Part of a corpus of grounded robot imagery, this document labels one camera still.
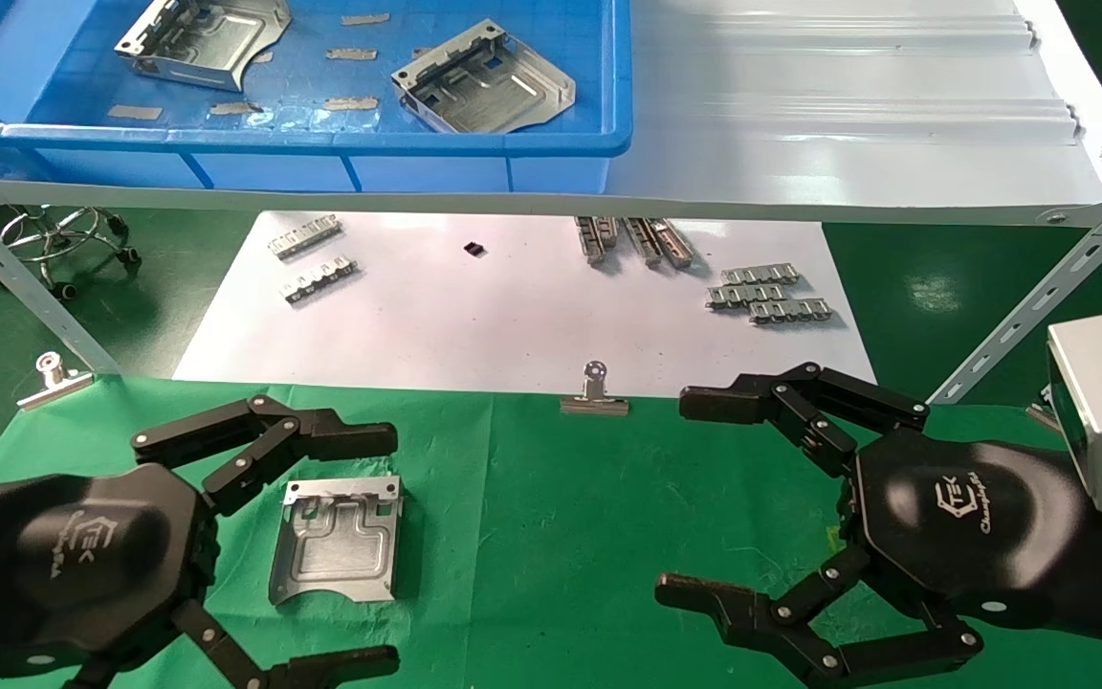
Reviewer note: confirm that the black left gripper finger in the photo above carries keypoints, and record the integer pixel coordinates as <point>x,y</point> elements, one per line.
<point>321,673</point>
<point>274,431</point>

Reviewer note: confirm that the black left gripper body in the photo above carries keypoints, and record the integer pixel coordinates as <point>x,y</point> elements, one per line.
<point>82,565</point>

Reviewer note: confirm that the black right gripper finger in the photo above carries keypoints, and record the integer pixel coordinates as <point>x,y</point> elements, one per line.
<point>800,407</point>
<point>800,641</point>

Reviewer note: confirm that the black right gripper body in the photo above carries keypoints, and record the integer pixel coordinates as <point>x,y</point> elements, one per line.
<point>972,526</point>

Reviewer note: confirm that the stamped metal plate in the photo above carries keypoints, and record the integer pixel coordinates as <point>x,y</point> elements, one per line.
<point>336,555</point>

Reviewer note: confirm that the silver binder clip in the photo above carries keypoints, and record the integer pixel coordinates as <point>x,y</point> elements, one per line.
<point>594,405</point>
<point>54,388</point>
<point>1039,416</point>

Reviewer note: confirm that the green table cloth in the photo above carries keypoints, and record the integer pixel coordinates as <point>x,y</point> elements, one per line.
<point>513,574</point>

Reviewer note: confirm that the perforated steel angle strut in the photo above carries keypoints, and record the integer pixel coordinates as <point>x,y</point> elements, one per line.
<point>1039,297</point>
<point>34,292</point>

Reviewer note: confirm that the white paper sheet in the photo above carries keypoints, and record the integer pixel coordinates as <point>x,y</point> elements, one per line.
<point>513,316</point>

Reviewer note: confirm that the small black clip piece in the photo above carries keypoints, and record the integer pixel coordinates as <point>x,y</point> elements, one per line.
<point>474,249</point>

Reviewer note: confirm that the large blue plastic bin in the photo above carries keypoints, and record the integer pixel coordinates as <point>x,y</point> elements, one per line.
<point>369,177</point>

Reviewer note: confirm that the chrome stool base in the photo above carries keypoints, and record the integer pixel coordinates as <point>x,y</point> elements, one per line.
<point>99,222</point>

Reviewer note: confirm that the clear tape patch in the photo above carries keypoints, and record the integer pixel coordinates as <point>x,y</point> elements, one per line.
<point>312,121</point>

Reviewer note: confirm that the brown tape strip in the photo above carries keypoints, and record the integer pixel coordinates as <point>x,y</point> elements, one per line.
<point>135,112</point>
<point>365,18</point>
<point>235,108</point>
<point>351,54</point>
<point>350,103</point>

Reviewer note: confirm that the metal plate with curved cutout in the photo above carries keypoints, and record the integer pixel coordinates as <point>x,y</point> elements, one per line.
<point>207,43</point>

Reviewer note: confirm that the metal plate with raised rim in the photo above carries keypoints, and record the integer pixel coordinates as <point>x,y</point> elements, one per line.
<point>494,91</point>

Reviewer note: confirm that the notched metal rail strip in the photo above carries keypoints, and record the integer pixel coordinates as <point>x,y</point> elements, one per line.
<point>608,232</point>
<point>319,280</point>
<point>590,241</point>
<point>644,243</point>
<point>672,244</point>
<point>790,311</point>
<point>304,239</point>
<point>760,276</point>
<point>745,297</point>

